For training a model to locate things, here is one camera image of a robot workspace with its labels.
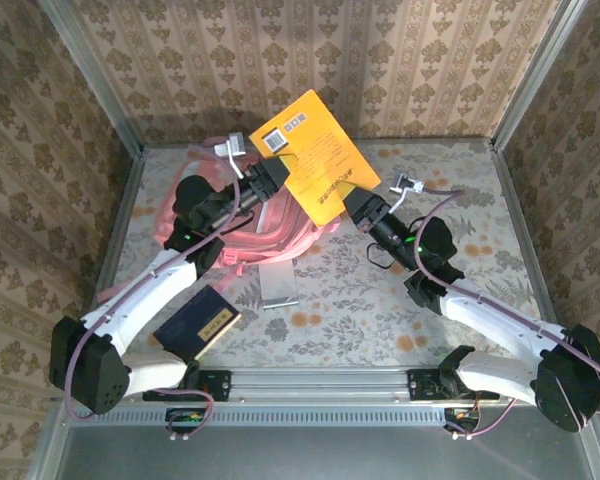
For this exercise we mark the thick navy book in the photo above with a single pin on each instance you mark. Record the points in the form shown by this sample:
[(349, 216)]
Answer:
[(190, 325)]

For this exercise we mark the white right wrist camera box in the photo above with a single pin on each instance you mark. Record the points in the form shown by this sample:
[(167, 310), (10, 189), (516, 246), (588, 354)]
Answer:
[(407, 182)]

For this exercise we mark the slotted metal strip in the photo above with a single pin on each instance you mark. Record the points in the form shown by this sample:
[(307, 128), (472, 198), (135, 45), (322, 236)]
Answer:
[(305, 416)]

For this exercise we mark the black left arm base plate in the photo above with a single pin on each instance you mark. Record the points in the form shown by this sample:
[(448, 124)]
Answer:
[(215, 385)]

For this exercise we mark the pink school backpack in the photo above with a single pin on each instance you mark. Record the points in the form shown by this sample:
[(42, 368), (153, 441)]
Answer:
[(240, 240)]

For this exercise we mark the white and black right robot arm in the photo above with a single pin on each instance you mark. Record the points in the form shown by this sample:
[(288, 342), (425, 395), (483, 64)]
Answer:
[(495, 320)]

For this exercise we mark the aluminium frame post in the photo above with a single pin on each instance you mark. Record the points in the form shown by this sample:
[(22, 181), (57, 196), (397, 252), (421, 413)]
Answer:
[(535, 80), (95, 85)]

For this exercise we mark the grey metal sheet panel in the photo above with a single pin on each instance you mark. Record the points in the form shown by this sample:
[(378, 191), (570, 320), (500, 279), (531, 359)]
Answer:
[(305, 455)]

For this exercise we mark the yellow paperback book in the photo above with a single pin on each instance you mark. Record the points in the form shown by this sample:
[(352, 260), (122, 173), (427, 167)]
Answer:
[(320, 160)]

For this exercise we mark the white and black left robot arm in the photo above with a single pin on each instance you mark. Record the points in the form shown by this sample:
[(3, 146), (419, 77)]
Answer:
[(145, 290)]

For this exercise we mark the thin aluminium table edge rail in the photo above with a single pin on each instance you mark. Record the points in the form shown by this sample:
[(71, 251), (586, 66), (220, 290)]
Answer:
[(430, 141)]

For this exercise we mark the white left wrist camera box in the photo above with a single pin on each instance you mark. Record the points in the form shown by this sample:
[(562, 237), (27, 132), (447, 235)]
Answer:
[(237, 142)]

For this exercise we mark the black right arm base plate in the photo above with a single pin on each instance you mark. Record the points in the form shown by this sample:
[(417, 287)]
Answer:
[(422, 385)]

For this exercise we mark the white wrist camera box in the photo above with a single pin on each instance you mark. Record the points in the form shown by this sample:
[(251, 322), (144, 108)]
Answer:
[(407, 182), (237, 142)]

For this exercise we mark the wide aluminium frame rail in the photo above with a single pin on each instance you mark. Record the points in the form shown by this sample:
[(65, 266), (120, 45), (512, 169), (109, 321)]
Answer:
[(320, 382)]

